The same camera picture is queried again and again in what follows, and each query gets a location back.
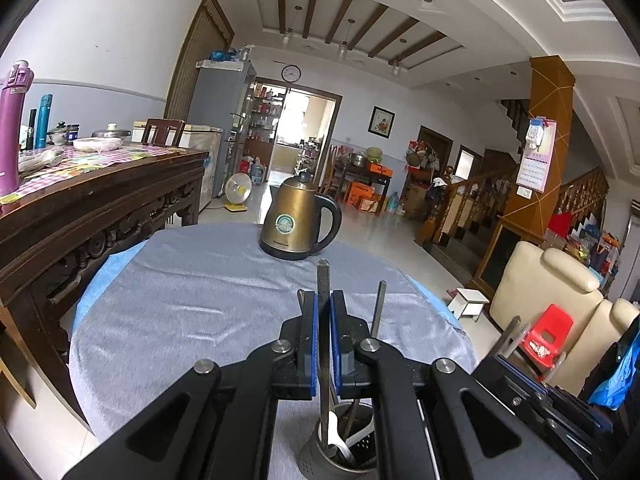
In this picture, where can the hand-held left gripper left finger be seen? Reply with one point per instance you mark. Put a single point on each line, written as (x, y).
(314, 345)

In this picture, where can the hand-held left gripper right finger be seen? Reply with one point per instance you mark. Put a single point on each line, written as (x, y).
(334, 345)

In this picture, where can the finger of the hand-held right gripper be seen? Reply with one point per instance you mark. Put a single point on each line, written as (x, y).
(505, 390)
(522, 372)

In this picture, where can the metal utensil holder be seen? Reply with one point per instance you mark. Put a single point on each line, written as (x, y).
(312, 460)

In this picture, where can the red child chair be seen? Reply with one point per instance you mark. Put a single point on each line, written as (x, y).
(552, 322)

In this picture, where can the blue cloth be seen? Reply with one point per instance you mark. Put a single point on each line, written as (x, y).
(610, 377)

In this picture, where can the cream leather sofa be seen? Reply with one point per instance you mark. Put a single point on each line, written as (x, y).
(540, 285)

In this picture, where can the small white stool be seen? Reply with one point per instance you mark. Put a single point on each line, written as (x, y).
(470, 297)

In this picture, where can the dark cloth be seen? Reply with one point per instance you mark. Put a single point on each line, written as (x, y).
(625, 340)

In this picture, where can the grey table cloth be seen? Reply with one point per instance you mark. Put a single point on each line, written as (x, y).
(200, 300)

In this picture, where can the bronze electric kettle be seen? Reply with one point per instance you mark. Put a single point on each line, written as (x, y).
(290, 215)

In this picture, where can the pile of colourful bags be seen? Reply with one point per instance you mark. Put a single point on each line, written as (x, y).
(590, 240)

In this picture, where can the blue water jug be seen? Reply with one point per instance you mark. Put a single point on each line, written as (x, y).
(394, 202)

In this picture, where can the orange cardboard box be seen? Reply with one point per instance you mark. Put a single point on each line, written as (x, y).
(360, 192)

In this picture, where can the dark wooden side table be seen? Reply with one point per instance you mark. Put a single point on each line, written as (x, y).
(365, 177)

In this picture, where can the small electric fan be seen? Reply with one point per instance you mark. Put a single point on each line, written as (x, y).
(236, 190)

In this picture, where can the tall wooden chair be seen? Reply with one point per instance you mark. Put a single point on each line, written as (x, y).
(327, 170)

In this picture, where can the wooden stair railing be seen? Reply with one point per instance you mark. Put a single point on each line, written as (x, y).
(470, 200)

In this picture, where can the large water jug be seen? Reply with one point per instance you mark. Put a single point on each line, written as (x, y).
(257, 172)

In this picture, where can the flat orange box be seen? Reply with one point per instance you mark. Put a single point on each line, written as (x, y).
(380, 169)

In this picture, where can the metal basin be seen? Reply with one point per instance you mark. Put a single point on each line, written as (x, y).
(356, 160)

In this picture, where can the wooden landing railing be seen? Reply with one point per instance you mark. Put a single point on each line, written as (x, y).
(582, 195)

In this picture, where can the green woven basket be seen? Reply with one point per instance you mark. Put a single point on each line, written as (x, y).
(373, 152)

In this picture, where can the pile of hanging bags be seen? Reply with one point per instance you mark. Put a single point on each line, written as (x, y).
(422, 157)

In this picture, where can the blue table cover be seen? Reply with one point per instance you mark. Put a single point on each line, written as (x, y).
(107, 275)

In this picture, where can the shelf of bottles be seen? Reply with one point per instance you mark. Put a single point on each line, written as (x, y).
(262, 120)

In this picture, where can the white chest freezer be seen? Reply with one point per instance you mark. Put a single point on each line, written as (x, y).
(202, 140)

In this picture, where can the white hanging bag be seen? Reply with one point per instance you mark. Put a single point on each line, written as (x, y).
(535, 135)

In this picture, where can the grey refrigerator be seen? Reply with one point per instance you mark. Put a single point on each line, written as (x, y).
(222, 120)

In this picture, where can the brown wooden chair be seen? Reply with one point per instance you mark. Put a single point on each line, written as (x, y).
(162, 132)

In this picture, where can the orange wooden pillar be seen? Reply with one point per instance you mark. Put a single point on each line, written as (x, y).
(545, 110)

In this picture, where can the carved dark wooden table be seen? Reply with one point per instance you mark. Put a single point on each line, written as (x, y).
(75, 210)

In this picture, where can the checkered tablecloth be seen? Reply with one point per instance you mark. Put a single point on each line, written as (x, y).
(100, 162)

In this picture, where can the pendant ceiling lamp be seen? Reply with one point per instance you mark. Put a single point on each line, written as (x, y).
(286, 36)
(396, 65)
(342, 50)

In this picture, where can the white bowl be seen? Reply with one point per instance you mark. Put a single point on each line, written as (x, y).
(97, 144)

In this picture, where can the blue bundle on refrigerator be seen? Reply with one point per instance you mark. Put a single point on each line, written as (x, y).
(220, 55)

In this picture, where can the brown wooden door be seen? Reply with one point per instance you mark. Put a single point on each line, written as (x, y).
(197, 60)

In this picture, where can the small jar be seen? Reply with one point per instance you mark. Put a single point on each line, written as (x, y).
(73, 133)

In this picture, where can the glass lidded pot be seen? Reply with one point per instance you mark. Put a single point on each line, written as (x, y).
(59, 134)

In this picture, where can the teal bottle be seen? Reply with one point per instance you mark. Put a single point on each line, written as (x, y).
(45, 120)

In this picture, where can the black bottle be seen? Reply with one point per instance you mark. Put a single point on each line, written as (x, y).
(31, 127)

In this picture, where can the purple bottle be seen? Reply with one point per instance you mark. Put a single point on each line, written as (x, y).
(12, 125)

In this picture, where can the white wall switch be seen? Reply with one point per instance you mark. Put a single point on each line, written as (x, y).
(524, 191)

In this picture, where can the pink wall calendar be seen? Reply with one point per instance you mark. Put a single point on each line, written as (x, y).
(537, 165)

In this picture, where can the framed wall picture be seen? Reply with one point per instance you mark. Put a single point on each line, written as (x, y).
(381, 121)

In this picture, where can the round wall clock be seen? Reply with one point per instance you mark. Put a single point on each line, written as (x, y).
(291, 73)

